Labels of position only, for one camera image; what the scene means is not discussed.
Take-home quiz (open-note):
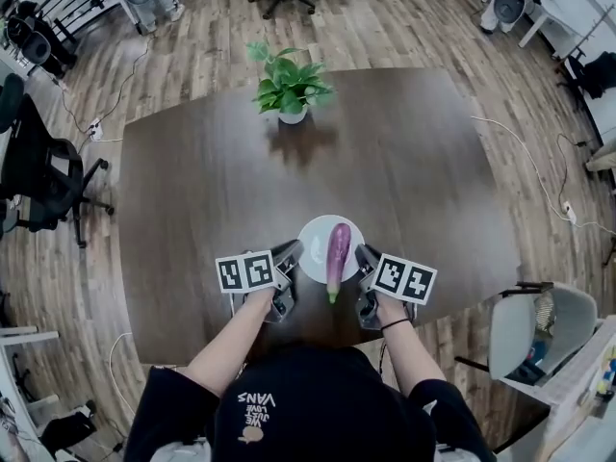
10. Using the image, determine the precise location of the person's black printed t-shirt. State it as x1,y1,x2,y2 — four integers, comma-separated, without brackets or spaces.
123,344,497,462

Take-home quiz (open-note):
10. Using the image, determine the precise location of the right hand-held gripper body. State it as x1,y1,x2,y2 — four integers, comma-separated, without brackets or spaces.
354,253,438,330

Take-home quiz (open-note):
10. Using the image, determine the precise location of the white shelf unit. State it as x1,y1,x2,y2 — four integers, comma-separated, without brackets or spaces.
500,315,616,462

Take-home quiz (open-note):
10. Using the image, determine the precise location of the person's right forearm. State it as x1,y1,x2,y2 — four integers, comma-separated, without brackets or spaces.
374,295,449,398

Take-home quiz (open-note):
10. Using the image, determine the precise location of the white furniture frame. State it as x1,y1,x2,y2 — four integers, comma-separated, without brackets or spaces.
0,324,60,433

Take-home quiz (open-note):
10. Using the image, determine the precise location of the purple eggplant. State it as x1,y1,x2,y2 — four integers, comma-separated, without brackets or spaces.
325,222,353,305

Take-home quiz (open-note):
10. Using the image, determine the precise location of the green potted plant white pot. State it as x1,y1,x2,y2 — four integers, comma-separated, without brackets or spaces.
245,40,337,125

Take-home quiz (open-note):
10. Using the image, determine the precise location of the grey shell chair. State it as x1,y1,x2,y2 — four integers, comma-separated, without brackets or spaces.
454,281,601,388

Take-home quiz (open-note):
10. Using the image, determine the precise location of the white power cable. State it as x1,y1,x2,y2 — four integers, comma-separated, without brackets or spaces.
109,331,146,419
470,115,616,238

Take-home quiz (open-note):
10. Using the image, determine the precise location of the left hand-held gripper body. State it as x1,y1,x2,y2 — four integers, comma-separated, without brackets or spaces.
215,250,295,324

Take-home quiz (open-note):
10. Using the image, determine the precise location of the person's left forearm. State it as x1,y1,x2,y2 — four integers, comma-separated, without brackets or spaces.
185,290,273,398

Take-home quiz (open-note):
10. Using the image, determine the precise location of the white desk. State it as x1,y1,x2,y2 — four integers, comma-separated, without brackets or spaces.
518,0,603,61

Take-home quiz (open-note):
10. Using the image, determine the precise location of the white round plate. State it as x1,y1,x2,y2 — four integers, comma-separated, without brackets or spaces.
296,215,366,284

